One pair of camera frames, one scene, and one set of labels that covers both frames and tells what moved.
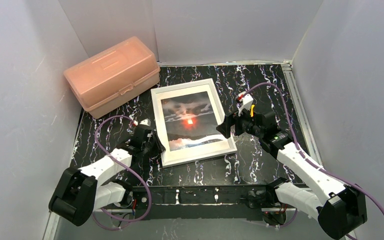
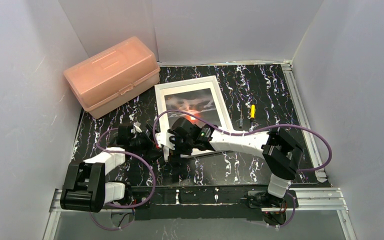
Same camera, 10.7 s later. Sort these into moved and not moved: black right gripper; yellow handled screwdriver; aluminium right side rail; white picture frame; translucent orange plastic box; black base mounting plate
Moved: black right gripper; white picture frame
Not moved: black base mounting plate; aluminium right side rail; translucent orange plastic box; yellow handled screwdriver
